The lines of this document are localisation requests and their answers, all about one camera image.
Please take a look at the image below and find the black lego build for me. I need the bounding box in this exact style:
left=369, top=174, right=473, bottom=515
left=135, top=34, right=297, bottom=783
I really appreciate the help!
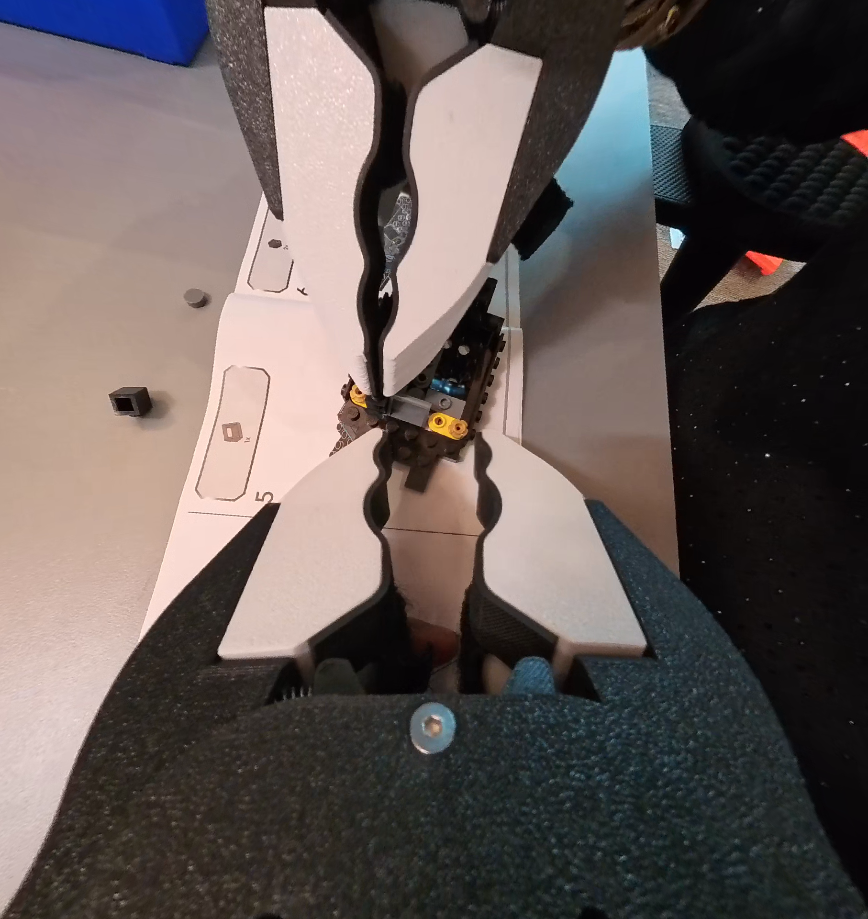
left=328, top=276, right=508, bottom=494

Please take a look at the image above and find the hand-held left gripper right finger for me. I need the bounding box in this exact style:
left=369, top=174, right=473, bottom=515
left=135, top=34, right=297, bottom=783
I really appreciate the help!
left=463, top=431, right=656, bottom=684

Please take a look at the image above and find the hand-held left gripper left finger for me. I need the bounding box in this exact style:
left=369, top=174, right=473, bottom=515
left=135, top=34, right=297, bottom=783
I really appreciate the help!
left=216, top=434, right=398, bottom=676

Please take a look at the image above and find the black office chair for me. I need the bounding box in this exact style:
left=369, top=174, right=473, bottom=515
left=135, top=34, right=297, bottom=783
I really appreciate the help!
left=649, top=118, right=868, bottom=317

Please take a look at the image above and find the person's right forearm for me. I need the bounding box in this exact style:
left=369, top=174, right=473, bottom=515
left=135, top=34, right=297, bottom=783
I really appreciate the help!
left=649, top=0, right=868, bottom=145

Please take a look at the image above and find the blue plastic bin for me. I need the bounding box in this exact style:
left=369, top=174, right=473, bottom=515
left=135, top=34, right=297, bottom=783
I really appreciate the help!
left=0, top=0, right=210, bottom=67

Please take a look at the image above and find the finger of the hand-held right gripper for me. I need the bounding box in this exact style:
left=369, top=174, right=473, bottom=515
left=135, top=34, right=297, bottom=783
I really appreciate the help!
left=264, top=0, right=399, bottom=392
left=377, top=42, right=544, bottom=402

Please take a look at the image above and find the lego instruction booklet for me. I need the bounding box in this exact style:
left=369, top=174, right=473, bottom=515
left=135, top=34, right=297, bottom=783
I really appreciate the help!
left=142, top=192, right=527, bottom=650

